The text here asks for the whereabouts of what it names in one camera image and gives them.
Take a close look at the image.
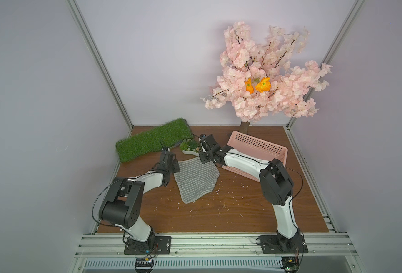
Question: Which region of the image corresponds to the grey striped dishcloth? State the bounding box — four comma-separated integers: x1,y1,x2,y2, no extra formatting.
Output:
174,157,220,204

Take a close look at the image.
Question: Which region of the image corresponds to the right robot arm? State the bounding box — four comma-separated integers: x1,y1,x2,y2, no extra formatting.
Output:
199,131,308,253

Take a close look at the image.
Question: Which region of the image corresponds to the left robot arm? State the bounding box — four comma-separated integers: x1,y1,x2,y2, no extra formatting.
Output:
94,147,179,254

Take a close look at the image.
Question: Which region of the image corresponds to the white dish with succulents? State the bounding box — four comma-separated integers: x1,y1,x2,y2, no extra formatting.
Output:
179,139,202,157

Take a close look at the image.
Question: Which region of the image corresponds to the green artificial grass mat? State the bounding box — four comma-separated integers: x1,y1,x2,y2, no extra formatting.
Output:
116,118,193,163

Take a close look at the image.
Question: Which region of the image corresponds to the pink plastic basket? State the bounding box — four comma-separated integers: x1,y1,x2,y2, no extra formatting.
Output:
227,131,288,166

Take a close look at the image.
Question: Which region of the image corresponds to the orange artificial flower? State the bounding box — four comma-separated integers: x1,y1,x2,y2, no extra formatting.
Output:
245,77,272,94

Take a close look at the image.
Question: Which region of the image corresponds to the left controller board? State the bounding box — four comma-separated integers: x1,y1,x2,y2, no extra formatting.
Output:
135,258,155,273

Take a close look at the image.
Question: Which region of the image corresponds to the controller board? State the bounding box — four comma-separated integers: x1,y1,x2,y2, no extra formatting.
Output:
135,258,155,273
281,257,300,273

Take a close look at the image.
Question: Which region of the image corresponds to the pink cherry blossom tree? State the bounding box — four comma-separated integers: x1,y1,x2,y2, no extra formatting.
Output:
203,22,332,125

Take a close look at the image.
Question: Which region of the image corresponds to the right controller board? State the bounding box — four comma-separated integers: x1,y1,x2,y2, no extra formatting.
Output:
281,257,300,273

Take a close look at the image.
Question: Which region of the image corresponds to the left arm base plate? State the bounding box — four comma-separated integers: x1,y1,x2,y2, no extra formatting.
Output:
124,235,172,255

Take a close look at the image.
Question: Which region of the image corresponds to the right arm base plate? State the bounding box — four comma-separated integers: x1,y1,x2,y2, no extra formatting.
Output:
255,234,308,254

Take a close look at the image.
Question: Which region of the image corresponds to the aluminium mounting rail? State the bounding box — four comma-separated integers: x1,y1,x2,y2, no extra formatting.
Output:
74,233,358,258

